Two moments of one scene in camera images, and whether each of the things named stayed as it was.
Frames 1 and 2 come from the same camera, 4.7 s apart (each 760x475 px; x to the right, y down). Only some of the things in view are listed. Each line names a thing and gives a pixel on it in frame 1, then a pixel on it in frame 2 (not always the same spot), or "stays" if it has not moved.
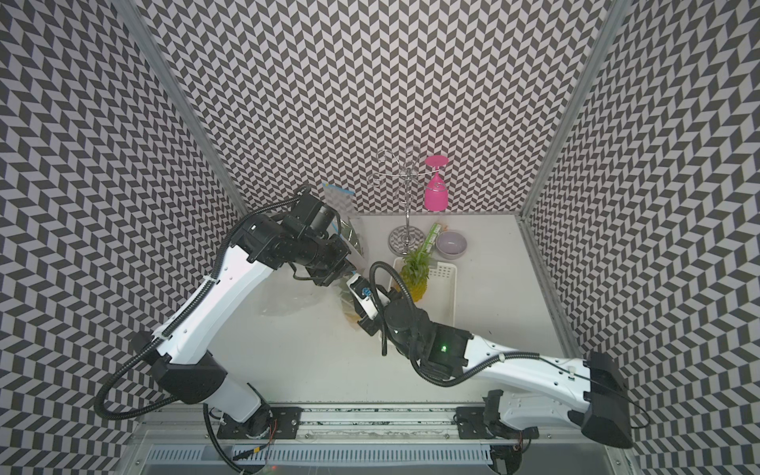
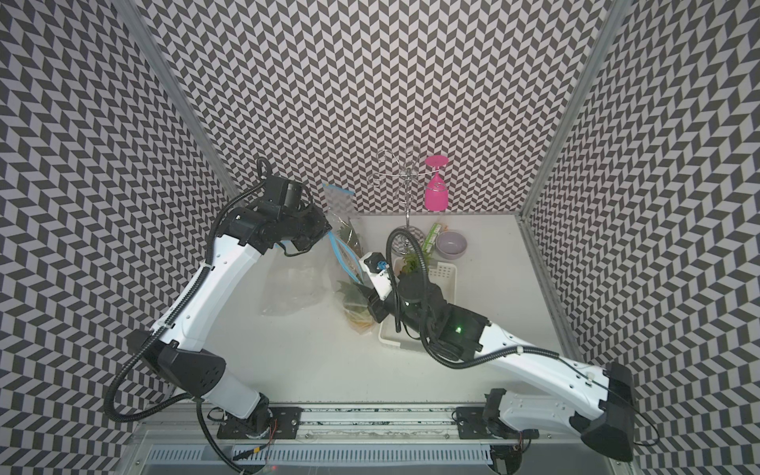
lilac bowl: [450, 244] stays
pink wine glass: [436, 192] stays
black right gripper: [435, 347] -> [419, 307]
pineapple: [414, 273] stays
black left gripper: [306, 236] -> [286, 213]
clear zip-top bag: [285, 293] stays
